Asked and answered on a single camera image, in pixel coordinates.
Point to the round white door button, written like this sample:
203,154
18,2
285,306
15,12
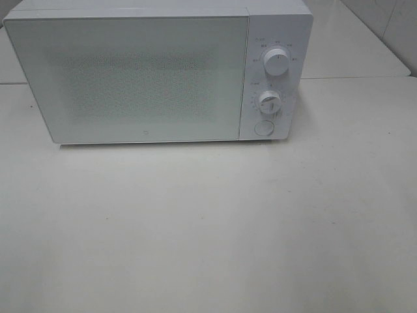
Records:
264,128

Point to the white timer knob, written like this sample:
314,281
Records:
269,102

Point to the white microwave door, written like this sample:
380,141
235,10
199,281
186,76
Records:
134,80

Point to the upper white power knob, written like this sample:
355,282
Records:
276,61

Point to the white microwave oven body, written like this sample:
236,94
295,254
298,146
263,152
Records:
271,24

